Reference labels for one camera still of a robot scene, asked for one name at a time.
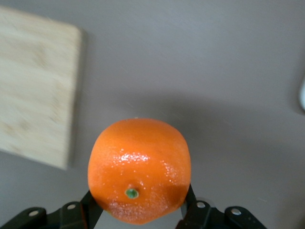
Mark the white round plate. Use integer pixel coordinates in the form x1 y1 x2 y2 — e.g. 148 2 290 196
297 73 305 113

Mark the wooden cutting board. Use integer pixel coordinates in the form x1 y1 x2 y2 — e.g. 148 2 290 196
0 6 88 170

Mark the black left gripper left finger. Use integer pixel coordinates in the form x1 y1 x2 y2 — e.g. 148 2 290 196
57 189 104 229

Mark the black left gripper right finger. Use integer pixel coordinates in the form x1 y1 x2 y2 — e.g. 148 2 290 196
176 185 224 229

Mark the orange mandarin fruit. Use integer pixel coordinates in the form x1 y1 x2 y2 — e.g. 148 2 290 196
87 117 192 226

